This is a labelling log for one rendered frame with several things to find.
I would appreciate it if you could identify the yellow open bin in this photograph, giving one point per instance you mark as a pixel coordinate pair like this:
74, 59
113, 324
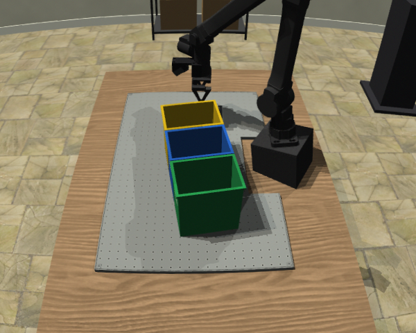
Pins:
190, 114

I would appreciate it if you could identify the green open-top bin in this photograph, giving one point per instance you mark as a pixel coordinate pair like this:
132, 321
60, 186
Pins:
209, 191

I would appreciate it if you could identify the blue open bin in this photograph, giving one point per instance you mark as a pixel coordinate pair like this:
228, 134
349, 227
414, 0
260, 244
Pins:
189, 143

